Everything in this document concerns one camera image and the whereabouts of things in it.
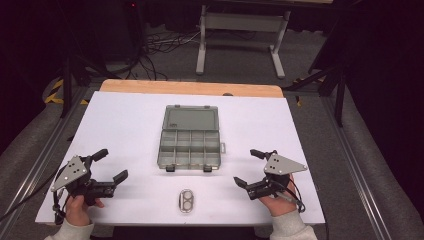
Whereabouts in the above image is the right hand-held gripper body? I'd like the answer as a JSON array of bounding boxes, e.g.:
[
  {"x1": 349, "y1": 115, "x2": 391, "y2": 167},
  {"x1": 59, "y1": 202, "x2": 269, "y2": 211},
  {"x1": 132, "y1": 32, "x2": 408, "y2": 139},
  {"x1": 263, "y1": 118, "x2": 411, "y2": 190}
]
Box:
[{"x1": 246, "y1": 152, "x2": 309, "y2": 201}]

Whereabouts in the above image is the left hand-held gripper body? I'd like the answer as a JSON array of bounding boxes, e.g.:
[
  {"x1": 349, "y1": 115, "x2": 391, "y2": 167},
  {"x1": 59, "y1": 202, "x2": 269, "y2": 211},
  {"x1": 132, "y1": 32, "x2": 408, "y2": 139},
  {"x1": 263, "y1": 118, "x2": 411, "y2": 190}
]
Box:
[{"x1": 50, "y1": 155, "x2": 117, "y2": 207}]

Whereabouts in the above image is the person's left hand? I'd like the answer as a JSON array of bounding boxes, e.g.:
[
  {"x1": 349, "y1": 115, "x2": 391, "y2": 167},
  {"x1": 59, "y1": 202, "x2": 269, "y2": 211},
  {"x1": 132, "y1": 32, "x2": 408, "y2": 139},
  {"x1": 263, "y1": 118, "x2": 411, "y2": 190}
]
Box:
[{"x1": 64, "y1": 194, "x2": 105, "y2": 228}]

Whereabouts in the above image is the person's right hand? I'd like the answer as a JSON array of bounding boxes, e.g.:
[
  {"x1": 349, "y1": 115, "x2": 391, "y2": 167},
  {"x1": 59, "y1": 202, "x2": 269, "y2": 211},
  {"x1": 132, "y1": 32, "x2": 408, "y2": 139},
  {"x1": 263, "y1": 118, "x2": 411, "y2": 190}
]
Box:
[{"x1": 258, "y1": 182, "x2": 298, "y2": 218}]

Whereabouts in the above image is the white table sheet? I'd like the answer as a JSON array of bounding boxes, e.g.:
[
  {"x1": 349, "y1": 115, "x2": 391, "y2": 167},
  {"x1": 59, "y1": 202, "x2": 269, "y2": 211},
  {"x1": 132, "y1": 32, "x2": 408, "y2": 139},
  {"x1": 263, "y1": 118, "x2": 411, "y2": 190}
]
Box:
[{"x1": 34, "y1": 90, "x2": 326, "y2": 228}]

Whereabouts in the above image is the small clear oval case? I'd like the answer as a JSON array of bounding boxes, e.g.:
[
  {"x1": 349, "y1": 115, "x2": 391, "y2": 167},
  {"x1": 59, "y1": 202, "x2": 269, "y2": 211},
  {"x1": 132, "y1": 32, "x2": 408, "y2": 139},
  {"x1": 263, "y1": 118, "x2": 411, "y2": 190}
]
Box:
[{"x1": 177, "y1": 188, "x2": 196, "y2": 215}]

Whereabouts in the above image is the grey plastic compartment box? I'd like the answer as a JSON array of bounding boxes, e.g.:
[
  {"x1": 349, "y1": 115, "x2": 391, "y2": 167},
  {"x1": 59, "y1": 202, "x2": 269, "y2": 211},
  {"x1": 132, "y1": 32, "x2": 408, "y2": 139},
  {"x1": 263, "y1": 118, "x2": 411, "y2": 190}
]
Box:
[{"x1": 156, "y1": 104, "x2": 227, "y2": 173}]

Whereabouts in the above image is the yellow black hazard tape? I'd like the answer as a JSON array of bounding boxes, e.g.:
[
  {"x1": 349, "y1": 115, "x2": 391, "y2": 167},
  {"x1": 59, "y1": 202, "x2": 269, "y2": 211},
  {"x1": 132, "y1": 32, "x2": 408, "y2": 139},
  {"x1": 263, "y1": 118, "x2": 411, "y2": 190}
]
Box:
[
  {"x1": 44, "y1": 77, "x2": 90, "y2": 106},
  {"x1": 292, "y1": 75, "x2": 326, "y2": 108}
]

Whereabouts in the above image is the black metal stand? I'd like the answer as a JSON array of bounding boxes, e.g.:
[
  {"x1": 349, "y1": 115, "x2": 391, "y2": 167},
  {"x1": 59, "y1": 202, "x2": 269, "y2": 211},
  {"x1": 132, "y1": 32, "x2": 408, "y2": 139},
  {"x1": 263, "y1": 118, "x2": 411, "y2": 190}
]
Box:
[
  {"x1": 283, "y1": 64, "x2": 348, "y2": 128},
  {"x1": 59, "y1": 49, "x2": 113, "y2": 119}
]

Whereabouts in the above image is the aluminium floor rail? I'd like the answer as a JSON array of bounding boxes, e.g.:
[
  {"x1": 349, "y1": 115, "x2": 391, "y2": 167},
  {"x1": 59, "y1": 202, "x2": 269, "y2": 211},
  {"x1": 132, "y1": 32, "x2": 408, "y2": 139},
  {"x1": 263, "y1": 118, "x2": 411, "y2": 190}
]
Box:
[
  {"x1": 0, "y1": 85, "x2": 92, "y2": 240},
  {"x1": 319, "y1": 95, "x2": 395, "y2": 240}
]

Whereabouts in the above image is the left hand-held gripper cable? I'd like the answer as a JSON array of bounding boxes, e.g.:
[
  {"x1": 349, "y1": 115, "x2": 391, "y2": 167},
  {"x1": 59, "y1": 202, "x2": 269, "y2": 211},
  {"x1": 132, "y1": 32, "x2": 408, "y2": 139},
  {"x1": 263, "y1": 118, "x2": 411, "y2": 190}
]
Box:
[{"x1": 0, "y1": 165, "x2": 68, "y2": 226}]

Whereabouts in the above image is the hand-held gripper cable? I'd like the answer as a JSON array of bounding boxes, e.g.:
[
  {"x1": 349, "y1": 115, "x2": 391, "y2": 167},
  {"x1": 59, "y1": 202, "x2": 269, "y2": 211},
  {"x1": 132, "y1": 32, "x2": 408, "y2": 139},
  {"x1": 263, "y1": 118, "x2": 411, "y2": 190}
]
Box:
[
  {"x1": 277, "y1": 179, "x2": 307, "y2": 214},
  {"x1": 0, "y1": 165, "x2": 68, "y2": 226}
]

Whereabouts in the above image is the right hand-held gripper cable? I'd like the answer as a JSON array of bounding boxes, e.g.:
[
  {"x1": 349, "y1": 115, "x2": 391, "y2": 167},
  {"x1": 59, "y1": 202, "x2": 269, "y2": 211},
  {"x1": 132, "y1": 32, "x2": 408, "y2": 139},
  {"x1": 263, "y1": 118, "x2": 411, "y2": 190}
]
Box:
[{"x1": 277, "y1": 179, "x2": 307, "y2": 214}]

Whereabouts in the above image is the bundle of black floor cables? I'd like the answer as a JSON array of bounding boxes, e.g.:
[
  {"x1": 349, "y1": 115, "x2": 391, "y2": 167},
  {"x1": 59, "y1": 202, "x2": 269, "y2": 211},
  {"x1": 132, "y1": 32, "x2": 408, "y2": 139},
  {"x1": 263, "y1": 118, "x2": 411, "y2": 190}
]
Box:
[{"x1": 109, "y1": 19, "x2": 202, "y2": 82}]

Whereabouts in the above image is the white metal table frame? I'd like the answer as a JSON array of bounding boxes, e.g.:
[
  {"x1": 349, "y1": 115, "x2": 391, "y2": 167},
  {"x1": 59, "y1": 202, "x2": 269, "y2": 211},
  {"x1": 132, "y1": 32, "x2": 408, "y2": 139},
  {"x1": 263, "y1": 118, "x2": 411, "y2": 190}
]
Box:
[{"x1": 195, "y1": 4, "x2": 292, "y2": 80}]

